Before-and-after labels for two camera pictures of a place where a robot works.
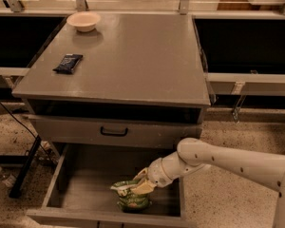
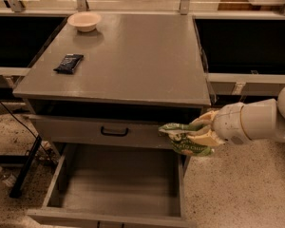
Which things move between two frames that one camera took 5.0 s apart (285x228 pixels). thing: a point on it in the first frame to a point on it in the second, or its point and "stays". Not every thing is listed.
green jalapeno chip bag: [132, 202] to [179, 137]
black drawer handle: [113, 134] stays
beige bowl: [84, 21] stays
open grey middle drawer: [80, 194] stays
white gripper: [155, 172] to [228, 123]
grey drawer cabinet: [119, 92] stays
